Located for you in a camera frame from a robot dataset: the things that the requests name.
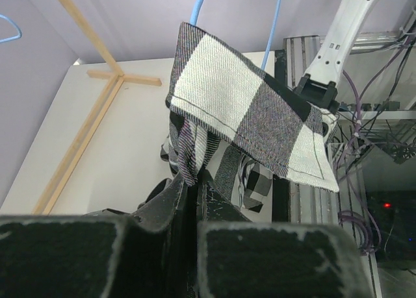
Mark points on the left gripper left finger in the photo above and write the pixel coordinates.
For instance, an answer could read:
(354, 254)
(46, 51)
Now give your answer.
(105, 255)

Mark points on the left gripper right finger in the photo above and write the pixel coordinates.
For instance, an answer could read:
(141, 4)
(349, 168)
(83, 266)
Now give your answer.
(240, 258)

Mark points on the black white checkered shirt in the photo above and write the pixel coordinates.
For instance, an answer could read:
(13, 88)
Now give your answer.
(233, 119)

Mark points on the blue hanger of plaid shirt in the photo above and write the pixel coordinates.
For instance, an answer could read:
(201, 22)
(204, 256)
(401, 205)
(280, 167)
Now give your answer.
(9, 30)

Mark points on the blue hanger of checkered shirt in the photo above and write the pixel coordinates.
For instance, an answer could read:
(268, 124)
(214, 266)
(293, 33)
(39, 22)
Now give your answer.
(196, 11)

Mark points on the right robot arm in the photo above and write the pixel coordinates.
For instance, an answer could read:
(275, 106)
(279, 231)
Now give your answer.
(321, 77)

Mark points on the wooden clothes rack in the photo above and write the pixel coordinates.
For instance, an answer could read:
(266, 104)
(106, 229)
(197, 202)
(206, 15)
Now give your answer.
(98, 142)

